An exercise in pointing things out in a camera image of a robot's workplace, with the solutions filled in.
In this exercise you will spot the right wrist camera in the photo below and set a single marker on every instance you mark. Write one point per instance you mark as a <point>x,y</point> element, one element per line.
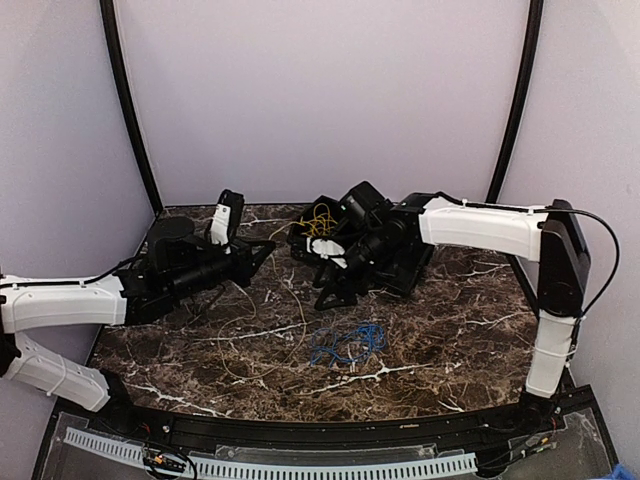
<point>332,249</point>

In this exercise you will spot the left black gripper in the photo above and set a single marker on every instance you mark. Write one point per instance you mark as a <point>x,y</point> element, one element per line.
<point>247,262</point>

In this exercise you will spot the blue object bottom corner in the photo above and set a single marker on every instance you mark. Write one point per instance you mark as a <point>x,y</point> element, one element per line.
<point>620,472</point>

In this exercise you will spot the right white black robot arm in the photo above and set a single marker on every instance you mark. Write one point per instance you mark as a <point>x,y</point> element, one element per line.
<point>547,235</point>

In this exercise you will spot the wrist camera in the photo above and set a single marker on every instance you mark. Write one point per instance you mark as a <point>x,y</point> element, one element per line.
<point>226,219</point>
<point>332,249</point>

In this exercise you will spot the right black frame post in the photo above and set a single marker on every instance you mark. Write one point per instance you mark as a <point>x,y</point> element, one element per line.
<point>521,88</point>

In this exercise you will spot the white slotted cable duct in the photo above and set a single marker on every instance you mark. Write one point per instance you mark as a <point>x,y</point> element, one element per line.
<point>260,463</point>

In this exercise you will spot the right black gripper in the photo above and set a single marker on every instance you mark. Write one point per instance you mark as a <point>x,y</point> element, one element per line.
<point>342,278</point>

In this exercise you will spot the black three-compartment bin tray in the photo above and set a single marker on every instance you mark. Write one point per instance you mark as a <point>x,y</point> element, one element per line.
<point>390,270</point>

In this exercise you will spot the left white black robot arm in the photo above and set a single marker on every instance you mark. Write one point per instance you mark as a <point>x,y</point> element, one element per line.
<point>177,264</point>

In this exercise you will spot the left black frame post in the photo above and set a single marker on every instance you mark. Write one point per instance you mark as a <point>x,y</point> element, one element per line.
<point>127,107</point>

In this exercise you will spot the black frame post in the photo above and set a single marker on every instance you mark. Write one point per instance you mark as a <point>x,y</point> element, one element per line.
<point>127,107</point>
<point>521,88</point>

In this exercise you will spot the black front rail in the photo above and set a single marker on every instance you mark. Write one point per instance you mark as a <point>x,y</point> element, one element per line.
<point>483,428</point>

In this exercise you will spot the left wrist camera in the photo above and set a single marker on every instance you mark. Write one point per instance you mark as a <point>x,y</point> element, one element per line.
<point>226,219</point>

